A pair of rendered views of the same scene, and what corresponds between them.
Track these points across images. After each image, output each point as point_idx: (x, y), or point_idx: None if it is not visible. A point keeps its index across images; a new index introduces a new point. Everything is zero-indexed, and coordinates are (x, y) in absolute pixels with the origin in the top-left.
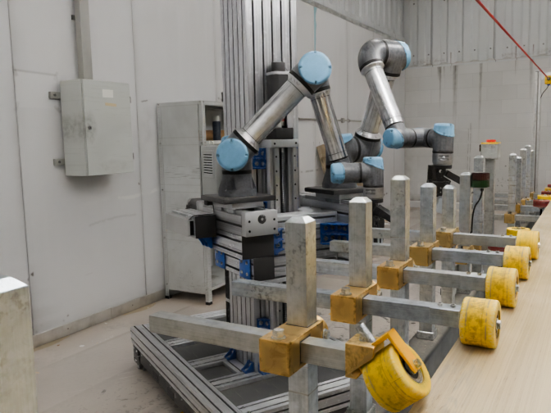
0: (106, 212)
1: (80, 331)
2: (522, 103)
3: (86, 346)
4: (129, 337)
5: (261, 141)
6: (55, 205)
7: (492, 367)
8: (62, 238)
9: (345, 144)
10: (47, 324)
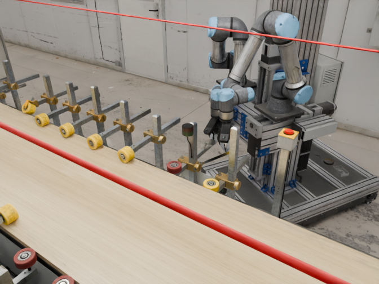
0: None
1: (351, 132)
2: None
3: (330, 137)
4: (349, 148)
5: (216, 58)
6: (360, 56)
7: (31, 123)
8: (358, 76)
9: (274, 81)
10: (333, 117)
